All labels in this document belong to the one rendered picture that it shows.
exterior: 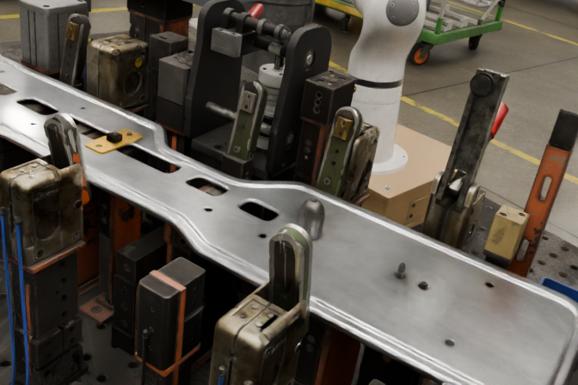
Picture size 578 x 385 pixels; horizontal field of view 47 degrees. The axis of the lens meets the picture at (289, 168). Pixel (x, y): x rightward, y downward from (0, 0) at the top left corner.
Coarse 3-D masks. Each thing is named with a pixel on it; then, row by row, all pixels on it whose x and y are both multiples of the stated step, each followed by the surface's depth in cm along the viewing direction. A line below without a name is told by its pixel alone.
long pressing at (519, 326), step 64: (0, 64) 118; (0, 128) 97; (128, 128) 102; (128, 192) 86; (192, 192) 88; (256, 192) 90; (320, 192) 92; (256, 256) 77; (320, 256) 79; (384, 256) 80; (448, 256) 82; (320, 320) 70; (384, 320) 70; (448, 320) 71; (512, 320) 73; (576, 320) 74; (512, 384) 64
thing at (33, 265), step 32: (0, 192) 78; (32, 192) 76; (64, 192) 81; (32, 224) 78; (64, 224) 83; (32, 256) 80; (64, 256) 84; (32, 288) 83; (64, 288) 87; (32, 320) 86; (64, 320) 90; (32, 352) 88; (64, 352) 92; (32, 384) 90; (64, 384) 94
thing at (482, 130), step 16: (480, 80) 78; (496, 80) 80; (480, 96) 78; (496, 96) 80; (464, 112) 82; (480, 112) 82; (496, 112) 81; (464, 128) 82; (480, 128) 82; (464, 144) 84; (480, 144) 82; (448, 160) 84; (464, 160) 84; (480, 160) 83; (448, 176) 84; (464, 192) 84
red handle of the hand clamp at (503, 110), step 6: (504, 108) 90; (498, 114) 89; (504, 114) 90; (498, 120) 89; (498, 126) 89; (492, 132) 88; (492, 138) 89; (456, 174) 86; (462, 174) 85; (456, 180) 85; (462, 180) 85; (450, 186) 85; (456, 186) 84; (462, 186) 85; (450, 192) 85; (456, 192) 85
